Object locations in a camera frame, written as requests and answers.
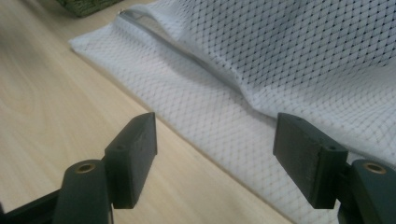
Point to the green woven basket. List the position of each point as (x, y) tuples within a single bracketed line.
[(84, 6)]

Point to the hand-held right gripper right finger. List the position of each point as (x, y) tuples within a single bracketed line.
[(306, 161)]

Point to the white mesh laundry bag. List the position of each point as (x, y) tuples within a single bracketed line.
[(218, 124)]

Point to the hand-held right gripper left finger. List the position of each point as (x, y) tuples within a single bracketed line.
[(134, 161)]

